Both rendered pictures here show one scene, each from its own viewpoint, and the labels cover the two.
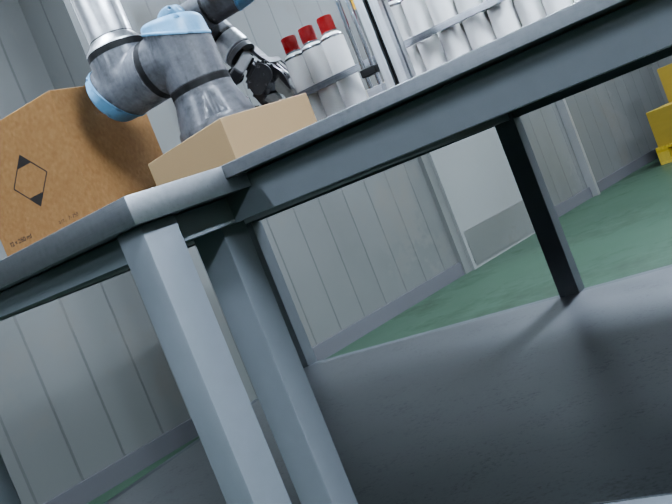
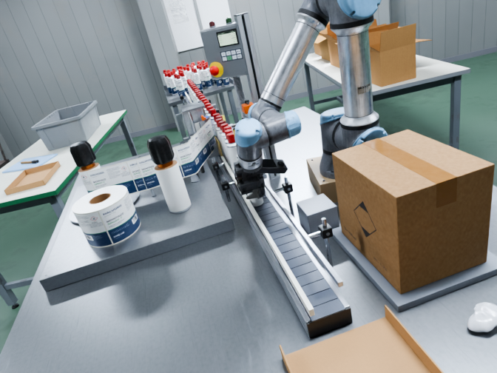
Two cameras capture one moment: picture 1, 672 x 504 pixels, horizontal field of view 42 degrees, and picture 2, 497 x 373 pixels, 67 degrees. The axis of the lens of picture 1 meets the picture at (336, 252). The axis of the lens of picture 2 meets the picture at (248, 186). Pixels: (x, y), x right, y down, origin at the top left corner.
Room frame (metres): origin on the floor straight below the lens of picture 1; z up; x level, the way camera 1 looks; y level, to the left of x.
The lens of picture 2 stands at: (2.72, 0.82, 1.54)
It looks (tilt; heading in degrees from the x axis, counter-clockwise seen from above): 26 degrees down; 229
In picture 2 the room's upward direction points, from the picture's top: 14 degrees counter-clockwise
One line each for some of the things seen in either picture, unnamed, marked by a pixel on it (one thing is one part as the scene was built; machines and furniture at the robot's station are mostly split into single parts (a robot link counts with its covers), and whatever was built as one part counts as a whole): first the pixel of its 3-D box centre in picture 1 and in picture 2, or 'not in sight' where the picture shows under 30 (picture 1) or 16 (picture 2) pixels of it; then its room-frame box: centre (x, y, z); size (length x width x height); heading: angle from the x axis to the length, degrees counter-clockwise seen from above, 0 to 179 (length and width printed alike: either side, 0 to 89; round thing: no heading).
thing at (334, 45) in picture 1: (341, 63); not in sight; (1.85, -0.16, 0.98); 0.05 x 0.05 x 0.20
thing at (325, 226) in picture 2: not in sight; (320, 246); (2.06, 0.30, 0.91); 0.07 x 0.03 x 0.17; 147
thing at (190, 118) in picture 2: not in sight; (200, 130); (1.63, -0.68, 1.01); 0.14 x 0.13 x 0.26; 57
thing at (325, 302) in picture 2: not in sight; (244, 183); (1.78, -0.27, 0.86); 1.65 x 0.08 x 0.04; 57
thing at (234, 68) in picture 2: not in sight; (228, 50); (1.65, -0.32, 1.38); 0.17 x 0.10 x 0.19; 112
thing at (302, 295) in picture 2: not in sight; (251, 206); (1.97, -0.05, 0.90); 1.07 x 0.01 x 0.02; 57
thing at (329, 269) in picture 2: (281, 104); (268, 188); (1.91, -0.01, 0.95); 1.07 x 0.01 x 0.01; 57
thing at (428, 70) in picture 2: not in sight; (364, 100); (-0.71, -1.05, 0.39); 2.20 x 0.80 x 0.78; 47
